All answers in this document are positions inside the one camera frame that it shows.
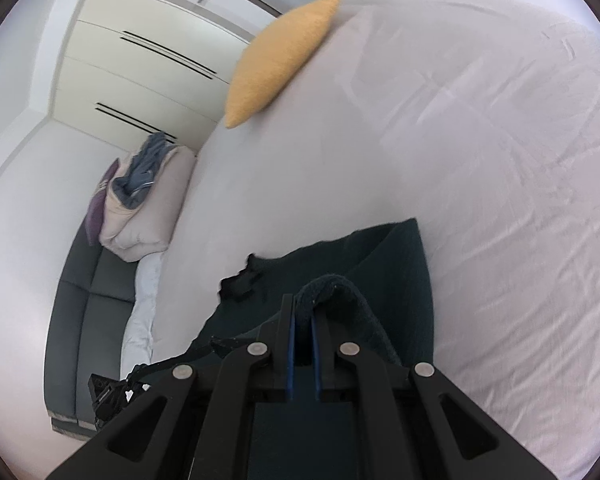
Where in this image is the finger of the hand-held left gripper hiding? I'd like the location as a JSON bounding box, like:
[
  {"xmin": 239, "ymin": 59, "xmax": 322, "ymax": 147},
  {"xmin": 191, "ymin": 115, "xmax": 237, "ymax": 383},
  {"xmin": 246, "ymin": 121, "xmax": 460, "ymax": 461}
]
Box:
[{"xmin": 128, "ymin": 337, "xmax": 242, "ymax": 380}]

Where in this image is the yellow pillow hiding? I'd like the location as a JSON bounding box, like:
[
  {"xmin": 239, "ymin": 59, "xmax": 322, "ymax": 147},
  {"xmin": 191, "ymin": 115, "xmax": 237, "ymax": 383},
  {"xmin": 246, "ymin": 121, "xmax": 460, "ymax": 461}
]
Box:
[{"xmin": 224, "ymin": 0, "xmax": 342, "ymax": 130}]

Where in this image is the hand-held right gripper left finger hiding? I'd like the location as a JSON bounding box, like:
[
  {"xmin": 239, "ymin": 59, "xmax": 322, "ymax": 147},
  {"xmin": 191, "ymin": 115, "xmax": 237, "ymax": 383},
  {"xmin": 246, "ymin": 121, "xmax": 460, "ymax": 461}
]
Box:
[{"xmin": 45, "ymin": 294, "xmax": 297, "ymax": 480}]

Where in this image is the white wardrobe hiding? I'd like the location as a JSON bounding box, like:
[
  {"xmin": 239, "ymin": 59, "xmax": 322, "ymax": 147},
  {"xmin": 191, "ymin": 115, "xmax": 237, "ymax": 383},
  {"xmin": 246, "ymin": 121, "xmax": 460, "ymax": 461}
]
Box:
[{"xmin": 45, "ymin": 0, "xmax": 282, "ymax": 154}]

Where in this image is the blue grey cloth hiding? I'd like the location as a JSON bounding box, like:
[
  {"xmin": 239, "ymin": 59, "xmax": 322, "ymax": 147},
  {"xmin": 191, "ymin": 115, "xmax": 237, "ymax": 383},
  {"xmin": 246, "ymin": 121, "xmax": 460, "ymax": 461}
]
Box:
[{"xmin": 111, "ymin": 132, "xmax": 179, "ymax": 210}]

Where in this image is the dark green sweater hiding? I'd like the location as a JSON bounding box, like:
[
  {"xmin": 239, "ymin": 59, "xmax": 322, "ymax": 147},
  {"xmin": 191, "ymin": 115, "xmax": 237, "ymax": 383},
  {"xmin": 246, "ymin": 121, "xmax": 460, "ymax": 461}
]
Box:
[{"xmin": 191, "ymin": 217, "xmax": 436, "ymax": 480}]

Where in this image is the dark grey headboard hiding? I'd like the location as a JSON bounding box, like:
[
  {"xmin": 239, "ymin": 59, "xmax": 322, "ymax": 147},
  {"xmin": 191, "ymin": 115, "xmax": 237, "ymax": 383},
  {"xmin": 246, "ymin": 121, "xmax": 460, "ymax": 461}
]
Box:
[{"xmin": 45, "ymin": 232, "xmax": 139, "ymax": 435}]

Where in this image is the white pillow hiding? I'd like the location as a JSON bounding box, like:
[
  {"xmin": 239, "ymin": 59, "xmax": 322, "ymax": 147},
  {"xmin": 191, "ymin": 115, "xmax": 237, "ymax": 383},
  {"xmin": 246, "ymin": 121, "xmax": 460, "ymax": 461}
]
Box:
[{"xmin": 119, "ymin": 250, "xmax": 166, "ymax": 382}]

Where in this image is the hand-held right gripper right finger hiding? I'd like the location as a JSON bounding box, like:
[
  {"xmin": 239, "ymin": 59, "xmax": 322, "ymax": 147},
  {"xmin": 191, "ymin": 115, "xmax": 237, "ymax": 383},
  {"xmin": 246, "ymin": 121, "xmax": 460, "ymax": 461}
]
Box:
[{"xmin": 310, "ymin": 316, "xmax": 557, "ymax": 480}]

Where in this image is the folded beige duvet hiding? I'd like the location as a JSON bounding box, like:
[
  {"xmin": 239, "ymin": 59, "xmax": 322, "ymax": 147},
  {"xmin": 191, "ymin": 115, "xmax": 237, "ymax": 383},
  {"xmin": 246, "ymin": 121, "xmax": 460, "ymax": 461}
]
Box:
[{"xmin": 99, "ymin": 145, "xmax": 197, "ymax": 264}]

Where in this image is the purple pillow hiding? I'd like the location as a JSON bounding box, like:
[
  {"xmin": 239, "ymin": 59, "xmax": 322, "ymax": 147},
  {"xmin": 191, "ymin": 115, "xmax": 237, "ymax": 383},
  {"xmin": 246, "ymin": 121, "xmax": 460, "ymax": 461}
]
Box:
[{"xmin": 86, "ymin": 157, "xmax": 121, "ymax": 247}]

